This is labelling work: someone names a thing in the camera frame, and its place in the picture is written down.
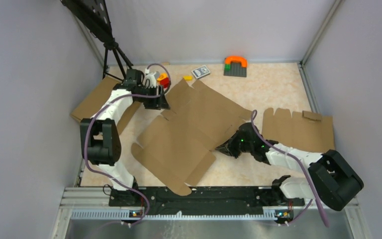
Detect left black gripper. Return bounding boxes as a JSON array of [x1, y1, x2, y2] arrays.
[[135, 85, 170, 110]]

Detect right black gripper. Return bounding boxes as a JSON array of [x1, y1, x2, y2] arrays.
[[215, 129, 254, 159]]

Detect large cardboard box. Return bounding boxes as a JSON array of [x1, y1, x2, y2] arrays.
[[131, 80, 251, 196]]

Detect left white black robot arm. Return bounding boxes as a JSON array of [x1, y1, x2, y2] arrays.
[[80, 67, 172, 206]]

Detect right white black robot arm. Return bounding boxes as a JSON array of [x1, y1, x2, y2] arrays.
[[216, 122, 364, 211]]

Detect playing card deck box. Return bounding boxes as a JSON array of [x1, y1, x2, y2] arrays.
[[191, 65, 211, 80]]

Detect folded cardboard box left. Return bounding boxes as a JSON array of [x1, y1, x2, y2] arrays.
[[70, 76, 141, 135]]

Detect red yellow toy block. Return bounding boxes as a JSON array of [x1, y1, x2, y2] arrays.
[[157, 73, 170, 89]]

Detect small yellow block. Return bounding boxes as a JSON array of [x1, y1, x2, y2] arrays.
[[183, 76, 193, 81]]

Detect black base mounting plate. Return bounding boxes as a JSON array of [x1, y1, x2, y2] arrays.
[[108, 186, 305, 216]]

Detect flat cardboard sheet right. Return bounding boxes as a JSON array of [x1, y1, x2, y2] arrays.
[[262, 108, 335, 153]]

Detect grey plate with orange arch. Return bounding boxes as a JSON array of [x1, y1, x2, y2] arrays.
[[223, 56, 248, 78]]

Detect black tripod stand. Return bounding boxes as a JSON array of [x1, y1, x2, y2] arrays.
[[61, 0, 133, 77]]

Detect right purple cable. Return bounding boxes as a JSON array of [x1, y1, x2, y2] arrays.
[[250, 110, 331, 229]]

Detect purple cable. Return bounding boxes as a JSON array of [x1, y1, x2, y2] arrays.
[[250, 110, 331, 229], [83, 63, 172, 228]]

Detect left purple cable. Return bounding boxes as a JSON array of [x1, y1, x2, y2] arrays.
[[83, 63, 172, 228]]

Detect aluminium frame rail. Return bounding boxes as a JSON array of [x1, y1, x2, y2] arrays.
[[51, 187, 372, 239]]

